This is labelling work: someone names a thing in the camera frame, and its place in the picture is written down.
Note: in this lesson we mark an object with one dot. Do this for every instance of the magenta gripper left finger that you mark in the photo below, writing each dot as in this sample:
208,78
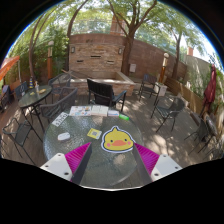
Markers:
70,166

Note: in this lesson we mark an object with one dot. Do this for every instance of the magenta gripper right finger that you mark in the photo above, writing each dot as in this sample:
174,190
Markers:
152,166

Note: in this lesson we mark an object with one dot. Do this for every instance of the yellow QR code card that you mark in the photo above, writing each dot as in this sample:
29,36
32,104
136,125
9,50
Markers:
94,133

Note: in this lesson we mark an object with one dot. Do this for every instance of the round glass table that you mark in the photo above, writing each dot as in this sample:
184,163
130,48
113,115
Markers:
104,169

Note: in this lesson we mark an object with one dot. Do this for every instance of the white number sign card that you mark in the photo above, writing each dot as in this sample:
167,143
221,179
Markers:
58,121

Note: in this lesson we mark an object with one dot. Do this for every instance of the black metal chair right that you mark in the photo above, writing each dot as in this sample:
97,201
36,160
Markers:
172,112

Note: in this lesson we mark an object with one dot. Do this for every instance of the black metal chair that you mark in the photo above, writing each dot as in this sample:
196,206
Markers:
172,112
18,133

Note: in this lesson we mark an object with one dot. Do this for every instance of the green marker pen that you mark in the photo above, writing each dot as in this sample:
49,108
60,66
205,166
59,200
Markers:
124,117

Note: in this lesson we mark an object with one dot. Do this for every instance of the grey wicker chair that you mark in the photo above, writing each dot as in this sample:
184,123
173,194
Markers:
58,82
66,101

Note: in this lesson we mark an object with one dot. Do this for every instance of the white booklet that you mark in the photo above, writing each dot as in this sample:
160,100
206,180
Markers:
99,110

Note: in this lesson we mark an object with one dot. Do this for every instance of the black metal chair left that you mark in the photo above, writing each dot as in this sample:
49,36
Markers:
18,133

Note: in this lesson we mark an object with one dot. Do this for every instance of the black chair far right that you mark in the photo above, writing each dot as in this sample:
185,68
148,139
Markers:
204,133

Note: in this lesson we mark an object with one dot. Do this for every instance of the small white box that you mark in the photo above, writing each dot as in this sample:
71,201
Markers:
113,113

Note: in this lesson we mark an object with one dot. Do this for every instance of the black slatted chair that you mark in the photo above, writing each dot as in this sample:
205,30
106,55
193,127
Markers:
103,94

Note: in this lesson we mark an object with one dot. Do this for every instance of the round dark side table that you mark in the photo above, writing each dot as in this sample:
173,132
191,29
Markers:
33,97

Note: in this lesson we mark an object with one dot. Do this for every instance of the black chair far back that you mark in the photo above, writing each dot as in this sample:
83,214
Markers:
147,85

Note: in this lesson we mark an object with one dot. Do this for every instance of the grey wicker chair back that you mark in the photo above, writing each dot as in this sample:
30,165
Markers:
58,82

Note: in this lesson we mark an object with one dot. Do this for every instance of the closed red parasol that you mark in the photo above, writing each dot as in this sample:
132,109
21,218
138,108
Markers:
210,91

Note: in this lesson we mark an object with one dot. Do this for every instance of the orange parasol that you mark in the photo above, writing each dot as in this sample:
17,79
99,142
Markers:
7,64

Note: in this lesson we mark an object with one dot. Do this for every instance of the stone fountain wall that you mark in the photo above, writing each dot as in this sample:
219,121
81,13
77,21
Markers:
100,56

